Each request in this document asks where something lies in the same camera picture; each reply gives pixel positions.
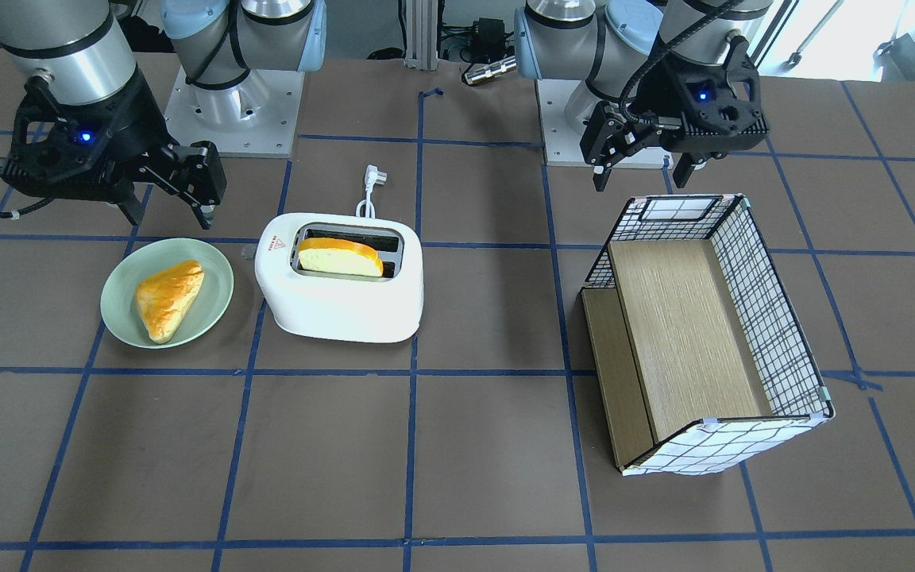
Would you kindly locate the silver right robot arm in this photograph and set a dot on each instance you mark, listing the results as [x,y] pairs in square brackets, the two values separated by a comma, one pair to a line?
[81,50]

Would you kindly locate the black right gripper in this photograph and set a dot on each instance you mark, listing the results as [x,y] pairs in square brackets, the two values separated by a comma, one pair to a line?
[133,110]

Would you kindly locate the green plate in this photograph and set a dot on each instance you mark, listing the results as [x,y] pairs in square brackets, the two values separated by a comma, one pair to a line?
[117,303]

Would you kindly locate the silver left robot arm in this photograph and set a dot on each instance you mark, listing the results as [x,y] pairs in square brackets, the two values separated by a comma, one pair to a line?
[611,47]

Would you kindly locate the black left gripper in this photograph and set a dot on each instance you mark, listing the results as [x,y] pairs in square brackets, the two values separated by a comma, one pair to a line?
[658,94]

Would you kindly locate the aluminium frame post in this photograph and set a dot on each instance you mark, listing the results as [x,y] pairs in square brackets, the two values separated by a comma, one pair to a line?
[421,25]

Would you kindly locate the silver metal cylinder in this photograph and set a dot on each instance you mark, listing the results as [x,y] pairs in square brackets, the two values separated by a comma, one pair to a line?
[478,74]

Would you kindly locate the white toaster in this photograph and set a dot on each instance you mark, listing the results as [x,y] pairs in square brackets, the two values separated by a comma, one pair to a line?
[388,309]

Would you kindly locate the triangular golden pastry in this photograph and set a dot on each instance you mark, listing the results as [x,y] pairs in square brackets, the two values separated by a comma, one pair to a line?
[163,299]

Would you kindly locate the bread slice in toaster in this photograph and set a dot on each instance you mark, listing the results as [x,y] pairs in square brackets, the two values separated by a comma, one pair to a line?
[339,256]

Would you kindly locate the checkered fabric wooden box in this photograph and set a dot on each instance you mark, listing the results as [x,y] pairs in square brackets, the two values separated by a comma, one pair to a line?
[701,359]

